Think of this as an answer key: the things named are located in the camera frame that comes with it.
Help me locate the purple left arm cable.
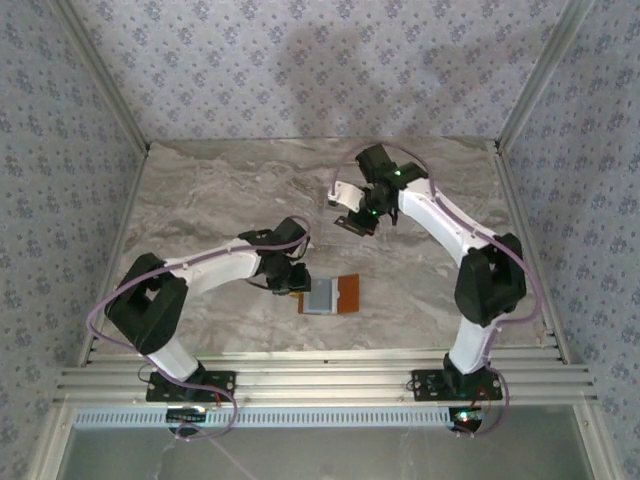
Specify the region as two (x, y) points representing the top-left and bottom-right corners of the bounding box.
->
(87, 215), (312, 444)

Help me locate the aluminium frame post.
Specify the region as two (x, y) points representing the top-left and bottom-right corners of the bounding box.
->
(49, 0), (151, 154)
(494, 0), (599, 151)

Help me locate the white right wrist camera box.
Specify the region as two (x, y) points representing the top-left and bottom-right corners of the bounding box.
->
(327, 180), (369, 215)

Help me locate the aluminium frame rail with slots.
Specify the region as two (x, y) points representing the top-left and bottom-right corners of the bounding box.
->
(53, 349), (599, 407)

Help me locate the small circuit board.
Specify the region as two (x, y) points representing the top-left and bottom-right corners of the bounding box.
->
(166, 407), (209, 422)
(448, 407), (484, 432)

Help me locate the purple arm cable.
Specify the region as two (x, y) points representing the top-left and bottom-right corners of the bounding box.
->
(332, 143), (544, 439)
(87, 215), (312, 444)

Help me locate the aluminium side rail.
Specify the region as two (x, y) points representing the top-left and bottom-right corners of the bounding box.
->
(77, 144), (151, 369)
(487, 139), (571, 364)

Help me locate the brown leather card holder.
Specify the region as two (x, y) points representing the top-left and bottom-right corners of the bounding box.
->
(297, 273), (363, 317)

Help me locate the blue grey credit card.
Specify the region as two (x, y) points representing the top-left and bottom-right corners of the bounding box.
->
(306, 278), (335, 315)

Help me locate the grey slotted cable duct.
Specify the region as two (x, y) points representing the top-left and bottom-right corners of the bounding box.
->
(73, 407), (454, 430)

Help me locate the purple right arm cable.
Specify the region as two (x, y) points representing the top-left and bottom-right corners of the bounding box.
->
(332, 143), (544, 439)

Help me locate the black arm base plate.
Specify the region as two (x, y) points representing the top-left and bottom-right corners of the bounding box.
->
(145, 370), (237, 404)
(410, 369), (503, 403)

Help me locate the grey metal sheet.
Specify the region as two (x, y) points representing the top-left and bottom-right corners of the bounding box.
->
(64, 422), (596, 480)

